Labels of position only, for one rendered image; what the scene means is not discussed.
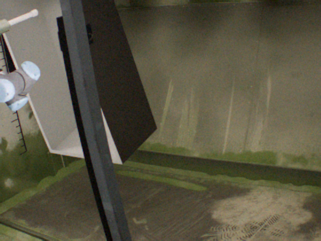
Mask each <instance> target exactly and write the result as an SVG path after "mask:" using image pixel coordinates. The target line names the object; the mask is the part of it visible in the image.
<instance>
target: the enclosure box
mask: <svg viewBox="0 0 321 241"><path fill-rule="evenodd" d="M81 3H82V6H83V12H84V19H85V23H86V24H91V29H92V34H93V41H94V43H93V44H91V45H90V46H89V47H90V53H91V58H92V65H93V70H94V73H95V74H94V76H95V80H96V85H97V90H98V92H97V93H98V96H99V101H100V107H101V111H102V115H103V119H104V124H105V130H106V133H107V138H108V143H109V148H110V152H111V157H112V162H113V163H115V164H124V162H125V161H126V160H127V159H128V158H129V157H130V156H131V155H132V154H133V153H134V152H135V151H136V150H137V149H138V148H139V147H140V146H141V145H142V144H143V143H144V142H145V141H146V140H147V139H148V138H149V137H150V136H151V135H152V134H153V133H154V131H155V130H156V129H157V127H156V123H155V120H154V117H153V114H152V112H151V109H150V105H149V103H148V100H147V96H146V93H145V91H144V88H143V84H142V81H141V79H140V76H139V74H138V70H137V68H136V63H135V60H134V57H133V55H132V52H131V49H130V46H129V44H128V40H127V36H126V34H125V32H124V29H123V25H122V22H121V20H120V17H119V13H118V10H117V8H116V3H115V1H114V0H81ZM32 10H37V11H38V15H37V16H35V17H30V18H28V19H26V20H23V21H21V22H18V23H16V24H14V25H12V26H10V28H9V31H8V32H6V33H4V34H3V37H4V39H5V42H6V43H7V47H8V49H9V52H10V54H11V57H12V59H13V61H14V65H15V67H16V69H18V68H20V66H21V65H22V63H23V62H25V61H31V62H32V63H34V64H35V65H36V66H37V67H38V69H40V76H39V77H38V80H37V81H36V82H35V84H34V85H33V86H32V88H31V89H30V91H29V93H28V94H27V96H28V101H29V103H30V105H31V108H32V110H33V112H34V116H35V117H36V120H37V123H38V125H39V127H40V130H41V132H42V134H43V136H44V138H45V142H46V144H47V146H48V148H49V150H50V152H51V153H55V154H62V155H67V156H74V157H78V158H84V155H83V150H82V147H81V143H80V138H79V134H78V130H77V126H76V119H75V114H74V111H73V106H72V100H71V95H70V92H69V85H68V81H67V75H66V70H65V64H64V60H63V58H64V57H63V55H62V51H61V49H60V43H59V40H58V34H57V32H58V26H57V20H56V18H57V17H60V16H62V11H61V5H60V0H0V21H1V20H7V21H10V20H12V19H14V18H17V17H19V16H21V15H24V14H26V13H29V12H31V11H32Z"/></svg>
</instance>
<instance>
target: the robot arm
mask: <svg viewBox="0 0 321 241"><path fill-rule="evenodd" d="M39 76H40V69H38V67H37V66H36V65H35V64H34V63H32V62H31V61H25V62H23V63H22V65H21V66H20V68H18V69H17V70H15V71H14V72H12V73H10V74H8V73H7V71H3V70H2V69H0V102H5V103H6V105H7V106H8V107H9V109H10V110H11V111H17V110H19V109H20V108H21V107H22V106H23V105H25V104H26V103H27V102H28V96H27V94H28V93H29V91H30V89H31V88H32V86H33V85H34V84H35V82H36V81H37V80H38V77H39Z"/></svg>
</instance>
